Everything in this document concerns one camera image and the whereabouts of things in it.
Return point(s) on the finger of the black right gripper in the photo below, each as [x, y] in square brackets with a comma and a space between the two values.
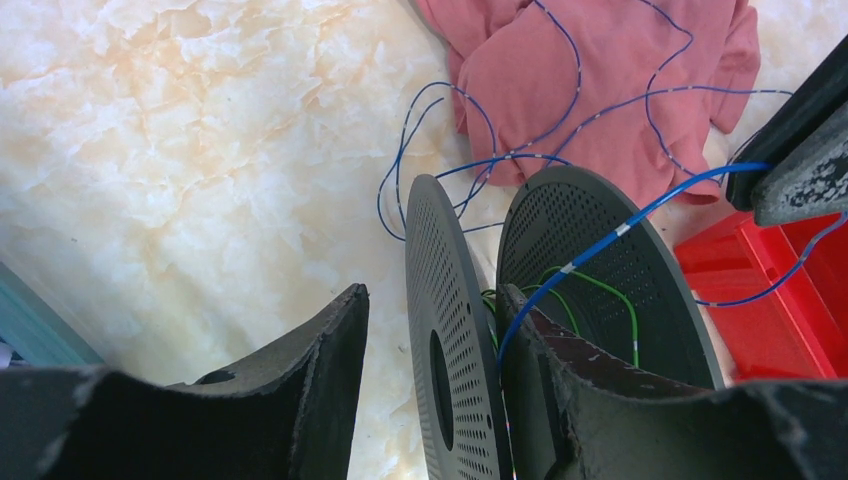
[820, 98]
[810, 183]

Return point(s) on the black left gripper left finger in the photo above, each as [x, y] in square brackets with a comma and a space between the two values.
[285, 411]

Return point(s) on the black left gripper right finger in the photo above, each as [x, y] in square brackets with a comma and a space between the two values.
[617, 421]

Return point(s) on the red plastic bin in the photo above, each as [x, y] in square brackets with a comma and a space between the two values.
[777, 296]

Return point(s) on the black cable spool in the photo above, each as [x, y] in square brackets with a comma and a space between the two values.
[574, 247]

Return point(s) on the pink cloth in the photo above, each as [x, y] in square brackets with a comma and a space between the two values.
[627, 89]

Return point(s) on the teal plastic tray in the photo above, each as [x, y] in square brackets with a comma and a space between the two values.
[36, 331]

